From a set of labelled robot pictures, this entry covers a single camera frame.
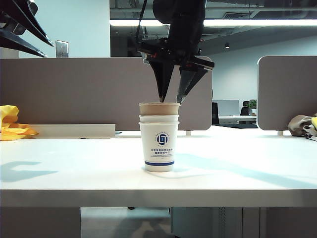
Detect brown paper cup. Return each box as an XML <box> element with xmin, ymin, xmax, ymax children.
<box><xmin>138</xmin><ymin>102</ymin><xmax>181</xmax><ymax>116</ymax></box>

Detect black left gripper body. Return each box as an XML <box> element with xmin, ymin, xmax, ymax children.
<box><xmin>0</xmin><ymin>21</ymin><xmax>26</xmax><ymax>36</ymax></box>

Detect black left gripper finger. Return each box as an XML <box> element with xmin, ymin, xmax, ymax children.
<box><xmin>0</xmin><ymin>29</ymin><xmax>48</xmax><ymax>59</ymax></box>
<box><xmin>0</xmin><ymin>0</ymin><xmax>55</xmax><ymax>48</ymax></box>

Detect narrow grey desk partition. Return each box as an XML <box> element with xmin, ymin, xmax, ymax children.
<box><xmin>257</xmin><ymin>56</ymin><xmax>317</xmax><ymax>131</ymax></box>

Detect black office chair with headrest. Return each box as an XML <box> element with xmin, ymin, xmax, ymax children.
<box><xmin>239</xmin><ymin>101</ymin><xmax>249</xmax><ymax>117</ymax></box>

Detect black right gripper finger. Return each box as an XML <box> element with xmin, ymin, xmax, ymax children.
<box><xmin>176</xmin><ymin>66</ymin><xmax>209</xmax><ymax>105</ymax></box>
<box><xmin>147</xmin><ymin>58</ymin><xmax>177</xmax><ymax>103</ymax></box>

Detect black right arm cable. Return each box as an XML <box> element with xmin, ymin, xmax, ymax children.
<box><xmin>135</xmin><ymin>0</ymin><xmax>148</xmax><ymax>44</ymax></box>

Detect white desk screen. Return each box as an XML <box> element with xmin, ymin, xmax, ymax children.
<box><xmin>212</xmin><ymin>100</ymin><xmax>240</xmax><ymax>117</ymax></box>

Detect dark office chair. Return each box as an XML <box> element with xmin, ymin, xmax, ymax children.
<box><xmin>211</xmin><ymin>89</ymin><xmax>219</xmax><ymax>125</ymax></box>

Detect metal wall switch plate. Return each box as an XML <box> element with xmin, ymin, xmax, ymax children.
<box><xmin>55</xmin><ymin>40</ymin><xmax>69</xmax><ymax>59</ymax></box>

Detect grey desk side panel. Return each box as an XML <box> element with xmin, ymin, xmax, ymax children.
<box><xmin>260</xmin><ymin>207</ymin><xmax>317</xmax><ymax>238</ymax></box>

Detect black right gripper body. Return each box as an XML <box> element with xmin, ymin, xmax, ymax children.
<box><xmin>137</xmin><ymin>36</ymin><xmax>215</xmax><ymax>72</ymax></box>

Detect green potted plant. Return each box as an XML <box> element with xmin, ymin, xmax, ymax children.
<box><xmin>248</xmin><ymin>99</ymin><xmax>258</xmax><ymax>117</ymax></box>

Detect long ceiling light strip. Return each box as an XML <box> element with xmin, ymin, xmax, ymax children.
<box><xmin>109</xmin><ymin>19</ymin><xmax>317</xmax><ymax>27</ymax></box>

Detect yellow cloth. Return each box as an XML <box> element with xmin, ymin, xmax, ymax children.
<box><xmin>0</xmin><ymin>105</ymin><xmax>39</xmax><ymax>142</ymax></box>

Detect wide grey desk partition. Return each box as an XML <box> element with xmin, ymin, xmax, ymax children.
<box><xmin>0</xmin><ymin>57</ymin><xmax>213</xmax><ymax>131</ymax></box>

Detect wide grey desk leg panel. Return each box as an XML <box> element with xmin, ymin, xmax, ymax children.
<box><xmin>0</xmin><ymin>207</ymin><xmax>81</xmax><ymax>238</ymax></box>

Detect white paper cup blue stripe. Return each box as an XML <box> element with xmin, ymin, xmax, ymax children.
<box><xmin>138</xmin><ymin>114</ymin><xmax>179</xmax><ymax>123</ymax></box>
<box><xmin>138</xmin><ymin>121</ymin><xmax>179</xmax><ymax>173</ymax></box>

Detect white background desk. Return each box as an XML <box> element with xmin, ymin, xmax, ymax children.
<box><xmin>218</xmin><ymin>116</ymin><xmax>258</xmax><ymax>125</ymax></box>

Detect grey under-desk cabinet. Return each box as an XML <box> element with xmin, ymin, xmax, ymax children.
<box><xmin>170</xmin><ymin>207</ymin><xmax>261</xmax><ymax>238</ymax></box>

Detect brown crumpled bag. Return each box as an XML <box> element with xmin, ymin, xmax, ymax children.
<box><xmin>287</xmin><ymin>113</ymin><xmax>317</xmax><ymax>142</ymax></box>

